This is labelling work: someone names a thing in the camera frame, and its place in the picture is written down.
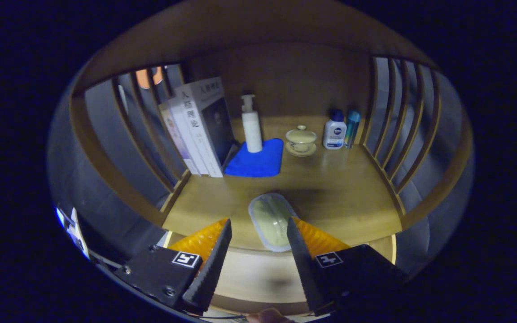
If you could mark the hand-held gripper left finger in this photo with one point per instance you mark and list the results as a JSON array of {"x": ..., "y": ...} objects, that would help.
[{"x": 211, "y": 273}]

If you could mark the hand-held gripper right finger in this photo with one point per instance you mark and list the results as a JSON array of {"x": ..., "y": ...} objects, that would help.
[{"x": 305, "y": 269}]

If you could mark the green scrub brush white pad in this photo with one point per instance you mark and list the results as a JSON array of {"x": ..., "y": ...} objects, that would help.
[{"x": 269, "y": 215}]

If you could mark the wooden countertop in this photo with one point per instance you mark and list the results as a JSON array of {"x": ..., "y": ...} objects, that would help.
[{"x": 339, "y": 197}]

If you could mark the wooden cabinet with slatted sides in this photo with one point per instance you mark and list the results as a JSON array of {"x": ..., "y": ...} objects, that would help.
[{"x": 294, "y": 80}]

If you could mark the blue cloth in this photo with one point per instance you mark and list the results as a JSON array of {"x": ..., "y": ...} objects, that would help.
[{"x": 254, "y": 163}]

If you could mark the lidded tea cup with saucer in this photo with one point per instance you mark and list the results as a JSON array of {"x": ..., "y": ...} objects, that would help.
[{"x": 301, "y": 140}]

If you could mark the white lotion bottle blue cap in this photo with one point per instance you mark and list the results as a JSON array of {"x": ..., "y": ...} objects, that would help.
[{"x": 334, "y": 134}]

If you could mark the pale purple book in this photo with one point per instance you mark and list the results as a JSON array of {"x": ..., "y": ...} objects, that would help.
[{"x": 175, "y": 134}]

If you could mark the white pump bottle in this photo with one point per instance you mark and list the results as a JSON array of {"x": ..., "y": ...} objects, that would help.
[{"x": 252, "y": 132}]

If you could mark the teal bottle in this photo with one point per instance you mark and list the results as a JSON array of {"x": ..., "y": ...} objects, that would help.
[{"x": 352, "y": 128}]

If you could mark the white book with dark cover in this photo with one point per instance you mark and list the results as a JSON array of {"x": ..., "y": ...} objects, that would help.
[{"x": 209, "y": 121}]

